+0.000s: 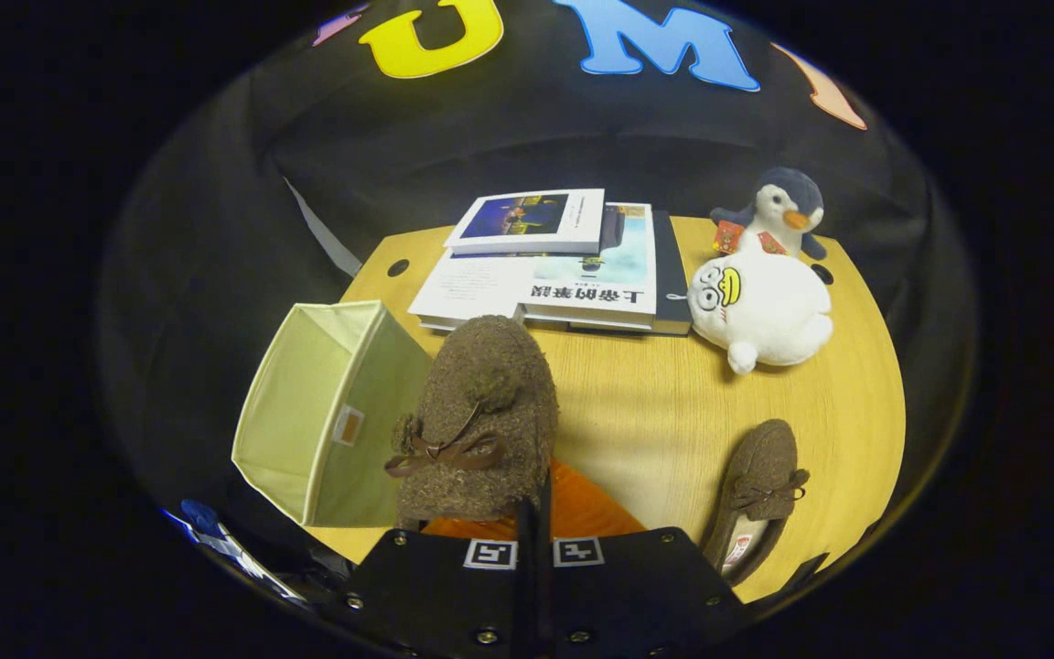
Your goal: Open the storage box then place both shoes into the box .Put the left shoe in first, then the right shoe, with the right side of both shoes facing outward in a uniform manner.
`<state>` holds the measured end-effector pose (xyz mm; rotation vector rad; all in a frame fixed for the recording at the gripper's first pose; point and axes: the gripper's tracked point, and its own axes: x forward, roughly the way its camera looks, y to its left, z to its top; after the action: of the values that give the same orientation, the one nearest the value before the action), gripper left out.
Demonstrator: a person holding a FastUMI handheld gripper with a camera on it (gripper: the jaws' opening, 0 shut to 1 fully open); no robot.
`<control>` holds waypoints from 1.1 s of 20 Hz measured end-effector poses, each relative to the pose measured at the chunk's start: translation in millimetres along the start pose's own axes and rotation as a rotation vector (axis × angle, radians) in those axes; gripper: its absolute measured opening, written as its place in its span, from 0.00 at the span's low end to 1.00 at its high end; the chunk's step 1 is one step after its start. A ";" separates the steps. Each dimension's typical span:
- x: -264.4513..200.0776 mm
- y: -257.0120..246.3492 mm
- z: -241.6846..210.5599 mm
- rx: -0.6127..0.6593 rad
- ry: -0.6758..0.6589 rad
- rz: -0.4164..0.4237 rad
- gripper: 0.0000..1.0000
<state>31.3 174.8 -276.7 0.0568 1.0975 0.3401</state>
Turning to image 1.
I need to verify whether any brown fuzzy shoe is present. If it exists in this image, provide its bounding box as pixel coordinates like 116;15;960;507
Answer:
383;314;560;530
701;418;812;587

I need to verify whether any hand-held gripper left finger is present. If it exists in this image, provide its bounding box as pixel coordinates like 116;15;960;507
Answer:
330;499;537;659

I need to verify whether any navy penguin plush toy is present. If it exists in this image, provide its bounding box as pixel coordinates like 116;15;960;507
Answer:
708;167;828;262

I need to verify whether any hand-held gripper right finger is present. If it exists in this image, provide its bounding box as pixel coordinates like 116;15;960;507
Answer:
536;458;757;659

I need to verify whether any cream fabric storage box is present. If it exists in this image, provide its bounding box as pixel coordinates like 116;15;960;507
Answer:
231;300;436;530

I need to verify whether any white book blue photo cover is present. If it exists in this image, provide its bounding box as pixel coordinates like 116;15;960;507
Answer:
443;189;607;257

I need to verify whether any white duck plush toy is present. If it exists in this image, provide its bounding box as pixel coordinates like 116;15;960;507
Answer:
687;247;834;376

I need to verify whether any blue cloth item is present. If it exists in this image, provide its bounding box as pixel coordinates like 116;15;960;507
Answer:
181;499;226;541

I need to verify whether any black book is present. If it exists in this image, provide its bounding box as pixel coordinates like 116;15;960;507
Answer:
573;211;694;338

